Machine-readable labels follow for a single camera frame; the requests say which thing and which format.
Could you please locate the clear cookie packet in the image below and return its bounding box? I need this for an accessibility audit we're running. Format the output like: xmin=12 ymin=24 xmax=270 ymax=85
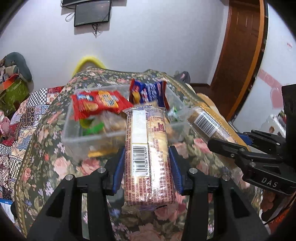
xmin=97 ymin=111 xmax=127 ymax=139

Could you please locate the pink plush toy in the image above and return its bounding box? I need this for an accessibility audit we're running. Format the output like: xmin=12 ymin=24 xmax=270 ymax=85
xmin=0 ymin=116 xmax=11 ymax=138

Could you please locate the green jelly cup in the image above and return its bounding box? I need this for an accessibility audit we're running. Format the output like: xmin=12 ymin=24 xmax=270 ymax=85
xmin=80 ymin=118 xmax=94 ymax=129

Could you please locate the brown wooden door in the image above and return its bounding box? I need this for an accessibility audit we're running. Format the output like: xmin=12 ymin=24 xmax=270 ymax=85
xmin=209 ymin=0 xmax=269 ymax=121

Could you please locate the clear plastic container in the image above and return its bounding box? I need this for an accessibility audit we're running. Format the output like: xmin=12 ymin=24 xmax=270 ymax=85
xmin=63 ymin=84 xmax=192 ymax=163

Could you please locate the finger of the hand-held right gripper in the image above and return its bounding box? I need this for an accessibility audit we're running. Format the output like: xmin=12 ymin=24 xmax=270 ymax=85
xmin=207 ymin=138 xmax=284 ymax=179
xmin=235 ymin=130 xmax=287 ymax=156

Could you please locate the blue white box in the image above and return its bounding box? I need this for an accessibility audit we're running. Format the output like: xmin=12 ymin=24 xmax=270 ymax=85
xmin=0 ymin=199 xmax=15 ymax=223

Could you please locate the patchwork quilt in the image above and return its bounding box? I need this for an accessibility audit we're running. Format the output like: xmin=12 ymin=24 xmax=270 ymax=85
xmin=0 ymin=87 xmax=67 ymax=186

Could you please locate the floral blanket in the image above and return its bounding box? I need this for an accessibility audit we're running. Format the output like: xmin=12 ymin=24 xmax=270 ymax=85
xmin=14 ymin=68 xmax=264 ymax=241

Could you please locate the red cracker packet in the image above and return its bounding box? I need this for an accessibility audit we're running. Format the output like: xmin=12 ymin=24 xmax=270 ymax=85
xmin=70 ymin=90 xmax=134 ymax=121

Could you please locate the small black monitor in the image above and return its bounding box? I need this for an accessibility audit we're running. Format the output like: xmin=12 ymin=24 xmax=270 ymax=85
xmin=74 ymin=0 xmax=112 ymax=27

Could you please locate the green candy stick packet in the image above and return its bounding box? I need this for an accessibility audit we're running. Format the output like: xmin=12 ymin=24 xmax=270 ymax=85
xmin=82 ymin=123 xmax=105 ymax=137

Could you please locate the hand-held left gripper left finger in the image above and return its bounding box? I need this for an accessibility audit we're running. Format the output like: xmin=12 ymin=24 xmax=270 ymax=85
xmin=28 ymin=146 xmax=126 ymax=241

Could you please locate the white cabinet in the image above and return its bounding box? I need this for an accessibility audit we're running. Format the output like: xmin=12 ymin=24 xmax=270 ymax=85
xmin=233 ymin=0 xmax=296 ymax=139

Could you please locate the blue snack packet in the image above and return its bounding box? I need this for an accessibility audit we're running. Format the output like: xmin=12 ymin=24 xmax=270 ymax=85
xmin=129 ymin=79 xmax=167 ymax=109

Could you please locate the pile of patterned cloth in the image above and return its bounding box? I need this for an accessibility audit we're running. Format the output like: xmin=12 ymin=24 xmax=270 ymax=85
xmin=0 ymin=57 xmax=10 ymax=81

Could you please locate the pink striped cracker packet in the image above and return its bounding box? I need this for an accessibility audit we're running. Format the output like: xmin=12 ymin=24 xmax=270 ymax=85
xmin=122 ymin=105 xmax=177 ymax=211

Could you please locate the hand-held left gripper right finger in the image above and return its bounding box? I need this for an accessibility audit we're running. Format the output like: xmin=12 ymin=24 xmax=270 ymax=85
xmin=168 ymin=146 xmax=270 ymax=241

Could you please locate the green snack packet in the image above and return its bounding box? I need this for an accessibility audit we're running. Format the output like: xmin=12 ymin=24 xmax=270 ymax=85
xmin=166 ymin=107 xmax=185 ymax=122

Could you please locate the small orange wrapped snack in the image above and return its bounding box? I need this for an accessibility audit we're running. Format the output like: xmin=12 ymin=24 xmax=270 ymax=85
xmin=88 ymin=149 xmax=112 ymax=158

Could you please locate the orange box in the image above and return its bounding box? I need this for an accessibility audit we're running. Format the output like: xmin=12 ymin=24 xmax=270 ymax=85
xmin=0 ymin=74 xmax=20 ymax=92

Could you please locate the grey plush pillow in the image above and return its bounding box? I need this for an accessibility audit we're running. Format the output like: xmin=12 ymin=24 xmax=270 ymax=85
xmin=5 ymin=52 xmax=32 ymax=82

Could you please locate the golden biscuit packet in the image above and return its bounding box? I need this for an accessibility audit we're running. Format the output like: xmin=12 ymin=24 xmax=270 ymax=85
xmin=187 ymin=103 xmax=251 ymax=151

